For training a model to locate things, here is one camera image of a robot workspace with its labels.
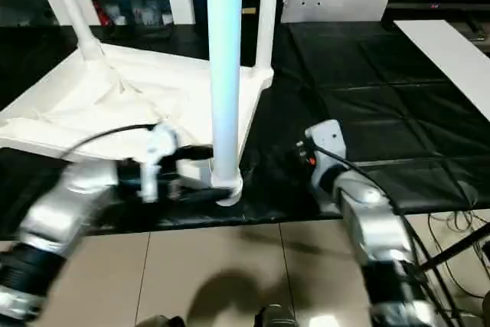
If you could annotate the white plastic table top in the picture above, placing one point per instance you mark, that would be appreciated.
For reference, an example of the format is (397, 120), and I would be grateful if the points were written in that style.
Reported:
(134, 105)

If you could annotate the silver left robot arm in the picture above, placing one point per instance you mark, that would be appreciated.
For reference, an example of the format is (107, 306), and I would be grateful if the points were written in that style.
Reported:
(57, 208)

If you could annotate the black mat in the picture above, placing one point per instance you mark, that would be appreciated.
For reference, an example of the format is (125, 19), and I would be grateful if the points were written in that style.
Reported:
(383, 93)

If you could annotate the dark left robot leg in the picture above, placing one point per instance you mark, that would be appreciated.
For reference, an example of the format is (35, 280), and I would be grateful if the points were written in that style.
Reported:
(164, 322)

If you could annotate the dark robot leg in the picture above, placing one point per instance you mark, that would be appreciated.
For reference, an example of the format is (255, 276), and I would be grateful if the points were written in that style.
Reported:
(275, 317)
(164, 322)

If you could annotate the dark right robot leg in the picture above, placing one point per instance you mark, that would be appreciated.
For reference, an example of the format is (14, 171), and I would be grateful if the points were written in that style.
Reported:
(275, 317)

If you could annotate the black metal stand pole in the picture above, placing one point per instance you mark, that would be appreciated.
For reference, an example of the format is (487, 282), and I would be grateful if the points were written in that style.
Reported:
(451, 248)

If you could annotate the white flat panel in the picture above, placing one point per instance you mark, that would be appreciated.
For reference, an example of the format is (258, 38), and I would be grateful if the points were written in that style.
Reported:
(451, 55)

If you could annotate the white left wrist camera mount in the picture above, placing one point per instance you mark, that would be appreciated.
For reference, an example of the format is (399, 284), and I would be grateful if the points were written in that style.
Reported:
(161, 139)

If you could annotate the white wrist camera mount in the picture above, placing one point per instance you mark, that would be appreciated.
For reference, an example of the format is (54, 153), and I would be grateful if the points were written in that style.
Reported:
(161, 139)
(329, 135)

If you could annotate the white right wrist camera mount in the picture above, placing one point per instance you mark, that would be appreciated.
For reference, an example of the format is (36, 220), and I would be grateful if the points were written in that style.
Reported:
(329, 135)

